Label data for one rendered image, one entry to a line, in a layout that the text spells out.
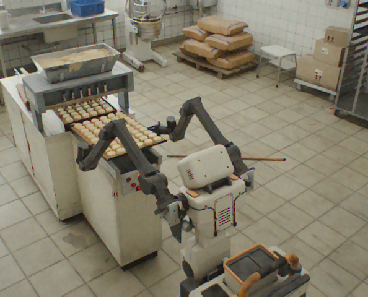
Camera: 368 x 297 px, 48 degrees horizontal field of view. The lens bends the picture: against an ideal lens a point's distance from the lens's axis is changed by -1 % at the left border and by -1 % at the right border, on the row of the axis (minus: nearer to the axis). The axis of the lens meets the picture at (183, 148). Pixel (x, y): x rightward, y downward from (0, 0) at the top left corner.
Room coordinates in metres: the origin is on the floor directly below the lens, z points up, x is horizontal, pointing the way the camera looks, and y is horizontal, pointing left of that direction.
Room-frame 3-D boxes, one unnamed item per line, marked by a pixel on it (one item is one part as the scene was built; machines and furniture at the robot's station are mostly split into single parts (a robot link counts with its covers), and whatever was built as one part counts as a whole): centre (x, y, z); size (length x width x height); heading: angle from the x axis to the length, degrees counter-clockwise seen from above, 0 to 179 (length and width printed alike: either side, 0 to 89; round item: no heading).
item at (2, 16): (5.10, 2.20, 0.98); 0.20 x 0.14 x 0.20; 80
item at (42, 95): (2.84, 0.76, 1.01); 0.72 x 0.33 x 0.34; 124
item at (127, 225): (2.42, 0.48, 0.45); 0.70 x 0.34 x 0.90; 34
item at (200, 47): (6.18, -0.33, 0.32); 0.72 x 0.42 x 0.17; 44
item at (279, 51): (5.72, -1.36, 0.23); 0.45 x 0.45 x 0.46; 32
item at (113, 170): (2.85, 0.94, 0.87); 2.01 x 0.03 x 0.07; 34
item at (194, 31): (6.53, -0.35, 0.47); 0.72 x 0.42 x 0.17; 130
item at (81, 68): (2.84, 0.76, 1.25); 0.56 x 0.29 x 0.14; 124
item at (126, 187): (2.12, 0.27, 0.77); 0.24 x 0.04 x 0.14; 124
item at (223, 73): (6.32, -0.50, 0.06); 1.20 x 0.80 x 0.11; 42
